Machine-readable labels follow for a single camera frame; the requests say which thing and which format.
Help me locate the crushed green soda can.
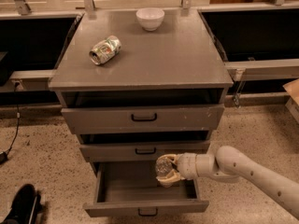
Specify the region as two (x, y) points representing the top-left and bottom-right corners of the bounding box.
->
(89, 35), (121, 65)

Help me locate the grey drawer cabinet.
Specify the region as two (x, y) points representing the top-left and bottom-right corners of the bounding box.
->
(48, 8), (234, 175)

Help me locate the grey top drawer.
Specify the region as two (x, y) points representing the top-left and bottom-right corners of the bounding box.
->
(62, 105), (224, 134)

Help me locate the cardboard box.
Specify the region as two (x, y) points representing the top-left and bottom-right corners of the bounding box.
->
(283, 78), (299, 123)

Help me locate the grey middle drawer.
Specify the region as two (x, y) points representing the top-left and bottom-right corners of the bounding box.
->
(79, 141), (210, 162)

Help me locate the black shoe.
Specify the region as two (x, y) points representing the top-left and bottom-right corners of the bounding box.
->
(0, 184), (43, 224)

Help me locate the grey bottom drawer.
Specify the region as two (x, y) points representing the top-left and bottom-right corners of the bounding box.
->
(84, 161), (209, 217)

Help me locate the grey drawer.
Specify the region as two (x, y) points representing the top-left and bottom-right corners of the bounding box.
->
(62, 105), (224, 134)
(79, 141), (210, 162)
(84, 161), (209, 217)

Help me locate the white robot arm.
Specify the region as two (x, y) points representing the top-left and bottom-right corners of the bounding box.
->
(155, 146), (299, 218)

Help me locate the white bowl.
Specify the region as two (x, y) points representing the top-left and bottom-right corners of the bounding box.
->
(136, 7), (164, 31)

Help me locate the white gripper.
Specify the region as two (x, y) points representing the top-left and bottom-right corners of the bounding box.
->
(156, 153), (198, 188)

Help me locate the clear plastic water bottle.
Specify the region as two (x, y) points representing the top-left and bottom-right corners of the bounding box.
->
(155, 158), (173, 177)

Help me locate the black cable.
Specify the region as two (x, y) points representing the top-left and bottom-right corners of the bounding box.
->
(0, 81), (21, 165)

